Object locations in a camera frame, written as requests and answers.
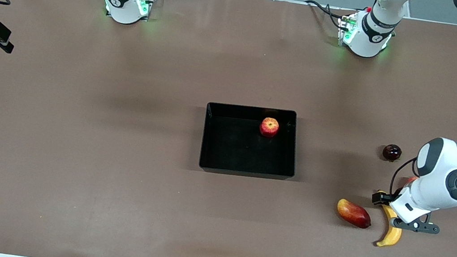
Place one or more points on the red yellow mango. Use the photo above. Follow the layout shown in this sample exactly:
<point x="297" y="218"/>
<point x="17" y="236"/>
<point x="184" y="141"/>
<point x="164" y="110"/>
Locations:
<point x="354" y="214"/>

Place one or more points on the red round pomegranate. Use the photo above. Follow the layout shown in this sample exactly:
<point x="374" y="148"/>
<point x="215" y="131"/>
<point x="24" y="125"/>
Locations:
<point x="410" y="179"/>

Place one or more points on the yellow banana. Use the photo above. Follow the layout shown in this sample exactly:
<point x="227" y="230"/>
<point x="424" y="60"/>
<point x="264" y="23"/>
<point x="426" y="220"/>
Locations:
<point x="393" y="237"/>

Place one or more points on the small red yellow apple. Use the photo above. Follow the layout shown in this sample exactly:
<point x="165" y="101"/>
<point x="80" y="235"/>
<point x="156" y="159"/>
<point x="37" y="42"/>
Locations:
<point x="269" y="127"/>

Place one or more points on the black plastic box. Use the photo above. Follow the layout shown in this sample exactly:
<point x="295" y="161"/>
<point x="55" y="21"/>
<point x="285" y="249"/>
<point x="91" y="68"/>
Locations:
<point x="238" y="152"/>

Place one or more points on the dark purple plum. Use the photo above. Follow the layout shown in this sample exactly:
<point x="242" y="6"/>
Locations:
<point x="392" y="152"/>

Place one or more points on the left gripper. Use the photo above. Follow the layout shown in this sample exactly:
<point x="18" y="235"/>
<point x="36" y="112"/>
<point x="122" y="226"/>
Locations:
<point x="386" y="199"/>

